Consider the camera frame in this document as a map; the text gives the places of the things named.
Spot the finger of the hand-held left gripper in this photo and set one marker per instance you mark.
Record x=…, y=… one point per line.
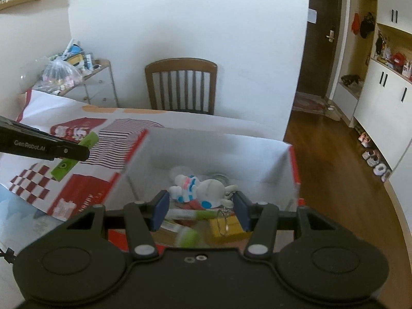
x=72, y=153

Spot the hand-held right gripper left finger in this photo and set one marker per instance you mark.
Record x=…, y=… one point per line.
x=161, y=209

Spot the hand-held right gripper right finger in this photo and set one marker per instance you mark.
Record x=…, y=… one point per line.
x=240, y=212

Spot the small yellow box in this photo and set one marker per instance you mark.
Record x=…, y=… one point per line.
x=235, y=231

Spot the pink red packet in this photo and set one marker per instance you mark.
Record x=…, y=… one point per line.
x=193, y=204

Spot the toothpick jar green lid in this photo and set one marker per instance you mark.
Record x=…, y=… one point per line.
x=186, y=238

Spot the white blue figurine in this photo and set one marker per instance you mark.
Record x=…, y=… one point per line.
x=209, y=190

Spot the small glass jar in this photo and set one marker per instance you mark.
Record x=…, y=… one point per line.
x=219, y=177

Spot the white cardboard box red trim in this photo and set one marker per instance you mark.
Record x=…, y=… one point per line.
x=225, y=148

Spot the white red printed table cover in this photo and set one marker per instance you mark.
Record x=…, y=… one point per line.
x=38, y=109

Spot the small side cabinet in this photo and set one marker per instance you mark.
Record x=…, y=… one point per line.
x=96, y=90

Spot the clear plastic bag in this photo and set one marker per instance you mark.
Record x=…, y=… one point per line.
x=59, y=70

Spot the pile of assorted packets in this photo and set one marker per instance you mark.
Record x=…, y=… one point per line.
x=75, y=50

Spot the patterned door mat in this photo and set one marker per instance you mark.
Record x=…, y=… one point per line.
x=309, y=103

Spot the beige slippers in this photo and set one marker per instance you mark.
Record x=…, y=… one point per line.
x=333, y=112

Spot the brown wooden chair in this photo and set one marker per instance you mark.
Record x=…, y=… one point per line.
x=180, y=64

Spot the pink white shoes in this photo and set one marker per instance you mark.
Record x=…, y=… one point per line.
x=364, y=140

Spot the white black shoes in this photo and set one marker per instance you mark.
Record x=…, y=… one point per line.
x=378, y=167

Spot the dark brown door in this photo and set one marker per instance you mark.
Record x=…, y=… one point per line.
x=322, y=64

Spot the red mitten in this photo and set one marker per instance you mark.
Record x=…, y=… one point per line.
x=355, y=24

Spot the red bag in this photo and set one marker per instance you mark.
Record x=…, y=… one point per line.
x=398, y=58

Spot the black hat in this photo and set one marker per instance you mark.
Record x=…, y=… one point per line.
x=367, y=25

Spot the wooden wall shelf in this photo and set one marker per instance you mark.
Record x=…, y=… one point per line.
x=29, y=0

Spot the white wooden wall cabinet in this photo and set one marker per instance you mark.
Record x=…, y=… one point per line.
x=379, y=96

